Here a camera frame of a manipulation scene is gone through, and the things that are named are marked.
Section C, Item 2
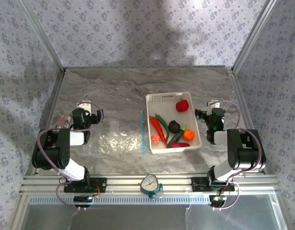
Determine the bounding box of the orange toy tangerine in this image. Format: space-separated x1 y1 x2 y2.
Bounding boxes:
182 128 195 142

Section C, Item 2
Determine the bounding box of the dark green toy cucumber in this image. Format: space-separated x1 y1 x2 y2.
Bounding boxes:
166 126 188 148

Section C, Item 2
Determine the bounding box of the clear zip-top bag blue zipper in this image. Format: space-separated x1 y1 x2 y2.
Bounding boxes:
83 109 147 156

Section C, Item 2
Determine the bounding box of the green toy chili pepper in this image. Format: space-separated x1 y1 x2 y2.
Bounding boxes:
154 114 171 146

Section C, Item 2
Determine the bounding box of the orange toy carrot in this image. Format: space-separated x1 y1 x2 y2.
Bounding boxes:
149 116 166 142

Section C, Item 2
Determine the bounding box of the red white patterned packet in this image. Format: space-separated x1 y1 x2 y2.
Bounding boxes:
56 114 72 129

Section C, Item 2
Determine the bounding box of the white perforated plastic basket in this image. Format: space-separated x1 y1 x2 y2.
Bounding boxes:
145 92 202 154

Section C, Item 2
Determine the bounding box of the left black controller board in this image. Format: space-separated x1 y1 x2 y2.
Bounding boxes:
73 195 94 208

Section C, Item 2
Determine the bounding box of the black controller board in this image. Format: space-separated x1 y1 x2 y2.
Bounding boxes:
73 195 94 208
209 195 227 207

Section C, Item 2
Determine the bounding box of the right black controller board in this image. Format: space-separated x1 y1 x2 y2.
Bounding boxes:
209 195 227 207

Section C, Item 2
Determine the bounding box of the teal alarm clock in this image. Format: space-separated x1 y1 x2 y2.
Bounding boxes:
139 174 164 199

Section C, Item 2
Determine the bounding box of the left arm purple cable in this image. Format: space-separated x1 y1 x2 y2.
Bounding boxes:
37 102 105 211

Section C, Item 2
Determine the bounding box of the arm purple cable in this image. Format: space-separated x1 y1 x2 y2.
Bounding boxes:
213 100 261 211
37 102 105 211

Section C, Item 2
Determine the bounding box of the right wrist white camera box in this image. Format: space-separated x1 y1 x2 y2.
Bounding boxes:
207 100 221 111

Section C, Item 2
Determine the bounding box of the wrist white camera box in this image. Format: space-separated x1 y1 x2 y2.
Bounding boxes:
207 100 221 111
76 102 93 115

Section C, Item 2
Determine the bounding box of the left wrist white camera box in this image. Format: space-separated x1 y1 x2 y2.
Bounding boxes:
76 102 93 115

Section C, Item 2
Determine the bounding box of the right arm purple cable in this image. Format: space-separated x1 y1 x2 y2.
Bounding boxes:
213 100 261 211

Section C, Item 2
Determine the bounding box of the aluminium table side rail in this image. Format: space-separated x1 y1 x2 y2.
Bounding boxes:
26 68 68 177
227 68 268 174

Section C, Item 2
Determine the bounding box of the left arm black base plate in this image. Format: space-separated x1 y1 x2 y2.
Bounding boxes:
63 177 107 193

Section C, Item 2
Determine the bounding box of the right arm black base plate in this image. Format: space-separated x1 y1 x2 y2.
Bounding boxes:
190 177 236 192

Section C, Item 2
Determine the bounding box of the aluminium mounting rail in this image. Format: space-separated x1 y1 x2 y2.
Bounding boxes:
19 174 280 195

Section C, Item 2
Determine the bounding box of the aluminium frame post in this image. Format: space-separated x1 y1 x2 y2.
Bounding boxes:
19 0 67 72
230 0 280 72

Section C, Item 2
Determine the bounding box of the grey slotted cable duct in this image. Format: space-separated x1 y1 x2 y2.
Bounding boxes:
29 194 277 206

